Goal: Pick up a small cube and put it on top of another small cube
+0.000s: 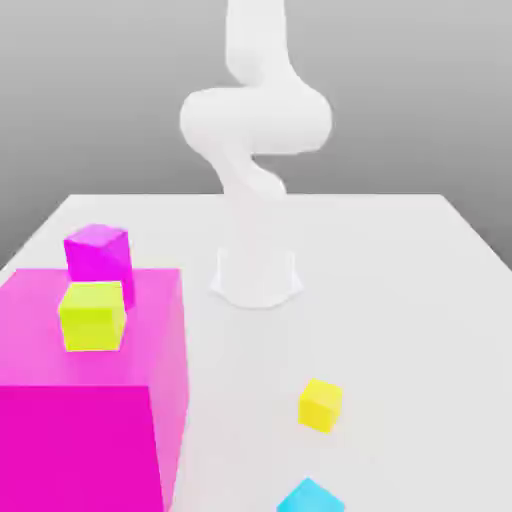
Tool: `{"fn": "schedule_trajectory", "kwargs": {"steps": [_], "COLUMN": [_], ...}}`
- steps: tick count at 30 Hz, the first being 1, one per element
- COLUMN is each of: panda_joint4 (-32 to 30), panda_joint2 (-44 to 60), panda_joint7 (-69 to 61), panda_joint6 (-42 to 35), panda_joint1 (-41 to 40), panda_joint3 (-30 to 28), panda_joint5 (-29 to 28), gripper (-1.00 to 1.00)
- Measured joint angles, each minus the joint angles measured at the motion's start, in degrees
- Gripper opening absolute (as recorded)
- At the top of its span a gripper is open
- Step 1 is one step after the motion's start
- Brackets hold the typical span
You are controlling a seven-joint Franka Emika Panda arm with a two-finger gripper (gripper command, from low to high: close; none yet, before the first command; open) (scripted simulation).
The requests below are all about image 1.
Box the small magenta cube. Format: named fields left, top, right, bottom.
left=63, top=223, right=136, bottom=311

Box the small yellow cube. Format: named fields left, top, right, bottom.
left=297, top=377, right=344, bottom=435

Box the small lime cube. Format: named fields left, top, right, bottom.
left=57, top=280, right=128, bottom=353

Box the small cyan cube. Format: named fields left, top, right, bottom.
left=275, top=476, right=346, bottom=512

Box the large pink box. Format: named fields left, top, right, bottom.
left=0, top=268, right=190, bottom=512

